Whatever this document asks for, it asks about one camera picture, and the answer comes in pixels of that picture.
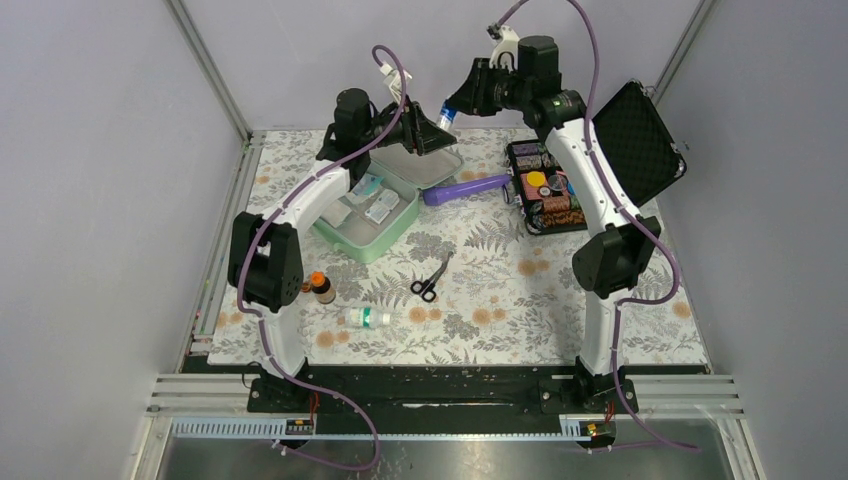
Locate white bottle green label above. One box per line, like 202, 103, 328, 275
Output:
344, 307, 392, 329

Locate black poker chip case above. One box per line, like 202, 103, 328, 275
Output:
506, 80, 688, 237

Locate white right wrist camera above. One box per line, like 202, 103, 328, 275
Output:
487, 24, 520, 71

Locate brown bottle orange cap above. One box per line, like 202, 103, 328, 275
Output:
310, 271, 336, 305

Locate blue white wipes packet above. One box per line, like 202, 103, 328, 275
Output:
345, 173, 384, 205

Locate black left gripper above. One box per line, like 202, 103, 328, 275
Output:
360, 94, 456, 156

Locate black scissors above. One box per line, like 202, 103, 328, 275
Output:
410, 251, 454, 303

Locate purple cylindrical tube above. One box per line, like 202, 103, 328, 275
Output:
422, 174, 511, 206

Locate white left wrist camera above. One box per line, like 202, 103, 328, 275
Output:
379, 63, 412, 106

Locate floral table mat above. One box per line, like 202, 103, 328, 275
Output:
207, 128, 710, 366

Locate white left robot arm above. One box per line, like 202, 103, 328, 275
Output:
227, 88, 457, 411

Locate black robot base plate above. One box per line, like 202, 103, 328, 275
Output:
247, 366, 639, 436

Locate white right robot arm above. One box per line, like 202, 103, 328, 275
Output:
446, 33, 660, 412

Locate white gauze packet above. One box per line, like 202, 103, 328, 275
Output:
320, 200, 353, 229

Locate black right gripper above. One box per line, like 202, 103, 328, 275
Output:
444, 58, 530, 118

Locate mint green medicine case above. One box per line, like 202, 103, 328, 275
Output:
313, 145, 464, 264

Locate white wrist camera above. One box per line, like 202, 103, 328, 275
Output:
487, 24, 520, 71
379, 63, 412, 106

